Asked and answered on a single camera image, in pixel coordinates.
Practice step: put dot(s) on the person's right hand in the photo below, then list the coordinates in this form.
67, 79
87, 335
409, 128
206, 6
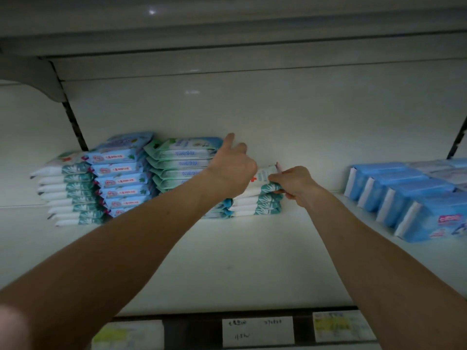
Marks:
295, 187

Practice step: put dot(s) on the blue packaged goods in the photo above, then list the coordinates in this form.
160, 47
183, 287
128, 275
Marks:
408, 197

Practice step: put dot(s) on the stack of blue red packets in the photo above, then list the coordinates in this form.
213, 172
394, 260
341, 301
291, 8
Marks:
120, 171

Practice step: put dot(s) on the stack of blue green packets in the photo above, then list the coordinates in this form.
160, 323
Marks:
182, 153

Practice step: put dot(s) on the metal store shelving unit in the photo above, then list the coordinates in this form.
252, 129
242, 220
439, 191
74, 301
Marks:
328, 105

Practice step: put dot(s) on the person's right forearm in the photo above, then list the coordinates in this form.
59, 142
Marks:
394, 266

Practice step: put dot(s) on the person's left hand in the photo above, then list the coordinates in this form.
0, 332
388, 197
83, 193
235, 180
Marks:
230, 171

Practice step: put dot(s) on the stack of white green packets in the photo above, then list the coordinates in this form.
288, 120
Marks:
69, 189

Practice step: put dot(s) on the person's left forearm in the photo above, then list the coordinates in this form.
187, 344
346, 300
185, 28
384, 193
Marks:
95, 266

